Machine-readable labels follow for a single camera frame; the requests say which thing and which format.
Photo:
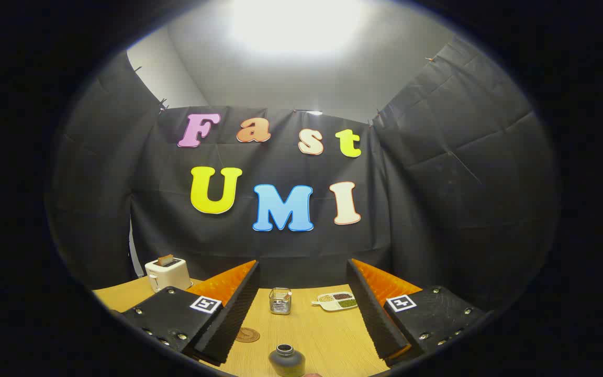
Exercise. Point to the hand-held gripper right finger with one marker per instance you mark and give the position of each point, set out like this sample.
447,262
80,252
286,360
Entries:
375,314

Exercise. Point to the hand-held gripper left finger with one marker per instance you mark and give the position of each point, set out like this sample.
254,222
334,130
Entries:
233,314

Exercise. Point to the round wooden coaster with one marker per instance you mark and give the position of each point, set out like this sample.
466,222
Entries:
247,335

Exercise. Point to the silver juice bottle green label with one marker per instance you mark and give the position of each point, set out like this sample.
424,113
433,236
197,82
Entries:
287,362

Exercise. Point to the green beans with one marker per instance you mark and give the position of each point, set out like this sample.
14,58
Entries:
347,303

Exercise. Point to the dark brown beans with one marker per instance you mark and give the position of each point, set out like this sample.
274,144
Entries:
343,296

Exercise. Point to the white divided dish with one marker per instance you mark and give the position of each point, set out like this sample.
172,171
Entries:
333,306

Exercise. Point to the pale yellow beans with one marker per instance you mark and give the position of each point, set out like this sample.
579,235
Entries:
326,298

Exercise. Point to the wooden table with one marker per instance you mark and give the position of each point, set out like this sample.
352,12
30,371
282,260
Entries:
322,335

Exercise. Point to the white toaster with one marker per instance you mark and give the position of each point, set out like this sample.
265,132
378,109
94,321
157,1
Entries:
168,277

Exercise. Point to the brown bread slice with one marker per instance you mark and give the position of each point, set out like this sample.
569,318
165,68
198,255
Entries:
165,259

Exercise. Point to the black backdrop cloth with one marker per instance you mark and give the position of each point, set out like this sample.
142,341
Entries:
437,209

